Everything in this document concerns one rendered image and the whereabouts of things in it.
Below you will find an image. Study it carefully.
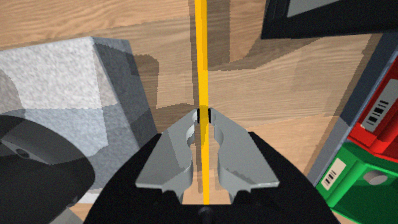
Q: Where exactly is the yellow bar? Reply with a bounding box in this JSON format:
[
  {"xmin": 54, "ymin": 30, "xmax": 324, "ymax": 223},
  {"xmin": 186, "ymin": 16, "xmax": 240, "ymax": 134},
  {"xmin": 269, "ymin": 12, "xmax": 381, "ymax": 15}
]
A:
[{"xmin": 195, "ymin": 0, "xmax": 209, "ymax": 204}]

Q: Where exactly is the green open bin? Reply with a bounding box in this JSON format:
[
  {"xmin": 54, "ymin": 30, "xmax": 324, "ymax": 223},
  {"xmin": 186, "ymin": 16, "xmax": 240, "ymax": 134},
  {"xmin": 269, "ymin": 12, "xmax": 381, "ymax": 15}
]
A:
[{"xmin": 315, "ymin": 142, "xmax": 398, "ymax": 224}]

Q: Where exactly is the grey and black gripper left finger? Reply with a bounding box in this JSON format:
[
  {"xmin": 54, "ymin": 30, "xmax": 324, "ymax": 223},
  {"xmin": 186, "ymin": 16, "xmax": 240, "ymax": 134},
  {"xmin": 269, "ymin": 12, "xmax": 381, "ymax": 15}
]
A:
[{"xmin": 83, "ymin": 108, "xmax": 200, "ymax": 224}]

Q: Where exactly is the red bin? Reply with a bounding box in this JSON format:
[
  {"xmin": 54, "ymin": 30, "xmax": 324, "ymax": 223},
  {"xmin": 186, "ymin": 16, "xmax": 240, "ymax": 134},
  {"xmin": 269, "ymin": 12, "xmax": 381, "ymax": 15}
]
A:
[{"xmin": 347, "ymin": 56, "xmax": 398, "ymax": 163}]

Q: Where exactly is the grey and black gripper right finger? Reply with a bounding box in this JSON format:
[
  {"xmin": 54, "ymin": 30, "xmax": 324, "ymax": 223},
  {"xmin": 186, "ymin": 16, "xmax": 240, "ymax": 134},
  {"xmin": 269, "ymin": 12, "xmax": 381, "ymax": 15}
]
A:
[{"xmin": 208, "ymin": 107, "xmax": 339, "ymax": 224}]

